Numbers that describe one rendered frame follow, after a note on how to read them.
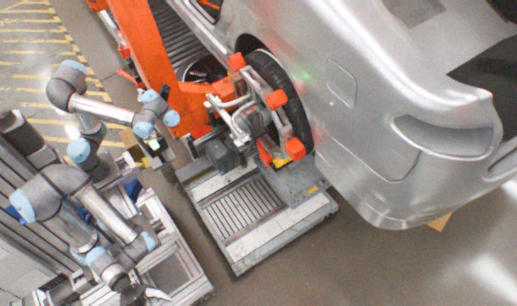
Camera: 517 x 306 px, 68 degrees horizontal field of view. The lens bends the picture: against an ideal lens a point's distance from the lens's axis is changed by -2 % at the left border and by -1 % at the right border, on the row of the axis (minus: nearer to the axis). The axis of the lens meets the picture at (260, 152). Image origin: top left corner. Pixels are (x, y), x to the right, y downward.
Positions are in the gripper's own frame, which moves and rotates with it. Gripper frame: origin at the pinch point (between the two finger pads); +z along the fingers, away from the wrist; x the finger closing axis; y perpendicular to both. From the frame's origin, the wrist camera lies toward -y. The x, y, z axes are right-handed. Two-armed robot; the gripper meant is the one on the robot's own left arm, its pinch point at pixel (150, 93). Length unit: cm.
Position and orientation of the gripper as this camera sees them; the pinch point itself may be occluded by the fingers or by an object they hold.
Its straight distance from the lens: 213.6
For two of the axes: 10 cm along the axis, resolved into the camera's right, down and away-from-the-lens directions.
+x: 6.8, 3.0, 6.6
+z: -5.4, -4.1, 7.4
